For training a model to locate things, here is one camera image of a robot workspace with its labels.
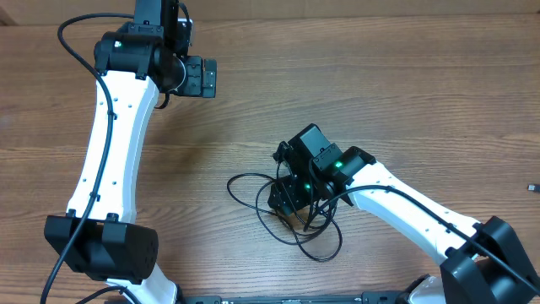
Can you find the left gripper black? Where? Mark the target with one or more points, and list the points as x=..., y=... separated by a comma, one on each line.
x=209, y=78

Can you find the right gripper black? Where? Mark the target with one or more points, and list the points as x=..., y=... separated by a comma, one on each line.
x=279, y=198

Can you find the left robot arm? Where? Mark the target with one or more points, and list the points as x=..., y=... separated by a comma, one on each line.
x=137, y=69

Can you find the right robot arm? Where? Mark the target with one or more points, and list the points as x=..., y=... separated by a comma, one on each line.
x=479, y=262

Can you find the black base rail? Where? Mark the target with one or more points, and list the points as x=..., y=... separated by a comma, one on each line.
x=367, y=297

